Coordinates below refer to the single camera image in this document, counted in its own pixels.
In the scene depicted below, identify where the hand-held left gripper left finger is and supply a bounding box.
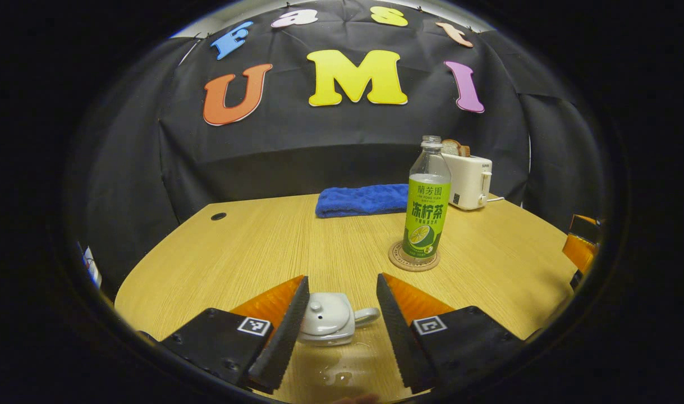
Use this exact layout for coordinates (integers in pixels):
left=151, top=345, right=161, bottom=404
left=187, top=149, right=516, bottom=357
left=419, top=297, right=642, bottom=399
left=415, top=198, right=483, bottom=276
left=137, top=274, right=310, bottom=394

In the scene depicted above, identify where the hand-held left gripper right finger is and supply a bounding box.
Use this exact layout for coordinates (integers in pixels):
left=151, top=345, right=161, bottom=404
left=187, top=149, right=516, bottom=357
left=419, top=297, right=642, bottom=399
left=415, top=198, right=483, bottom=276
left=376, top=273, right=526, bottom=394

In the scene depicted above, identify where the white floral teacup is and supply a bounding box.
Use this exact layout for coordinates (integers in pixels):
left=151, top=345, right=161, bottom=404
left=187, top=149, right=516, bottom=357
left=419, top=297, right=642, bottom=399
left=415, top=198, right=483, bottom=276
left=297, top=292, right=380, bottom=347

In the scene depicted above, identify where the round cork coaster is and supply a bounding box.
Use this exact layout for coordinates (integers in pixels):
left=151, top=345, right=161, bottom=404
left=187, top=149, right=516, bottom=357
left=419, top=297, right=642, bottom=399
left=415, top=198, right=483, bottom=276
left=388, top=241, right=441, bottom=273

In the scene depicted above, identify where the green label water bottle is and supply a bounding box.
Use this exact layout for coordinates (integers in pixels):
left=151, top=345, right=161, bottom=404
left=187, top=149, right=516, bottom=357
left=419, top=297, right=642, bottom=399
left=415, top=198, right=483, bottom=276
left=402, top=135, right=452, bottom=265

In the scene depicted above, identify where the white toaster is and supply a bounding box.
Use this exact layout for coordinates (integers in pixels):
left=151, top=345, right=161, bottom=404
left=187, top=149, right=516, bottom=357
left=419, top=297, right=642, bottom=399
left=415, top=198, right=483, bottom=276
left=440, top=153, right=493, bottom=211

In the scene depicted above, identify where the blue towel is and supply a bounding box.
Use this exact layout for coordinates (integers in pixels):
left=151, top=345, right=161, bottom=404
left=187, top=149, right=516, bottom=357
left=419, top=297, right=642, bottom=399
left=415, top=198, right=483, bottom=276
left=315, top=183, right=410, bottom=219

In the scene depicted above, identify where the bread slice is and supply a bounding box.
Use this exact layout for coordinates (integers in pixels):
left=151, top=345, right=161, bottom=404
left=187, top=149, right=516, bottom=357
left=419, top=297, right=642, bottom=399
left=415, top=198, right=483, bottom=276
left=441, top=139, right=471, bottom=158

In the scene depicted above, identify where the black backdrop cloth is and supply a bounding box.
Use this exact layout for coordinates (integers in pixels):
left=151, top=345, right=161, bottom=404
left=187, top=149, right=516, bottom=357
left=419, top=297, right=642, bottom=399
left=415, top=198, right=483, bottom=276
left=67, top=0, right=609, bottom=304

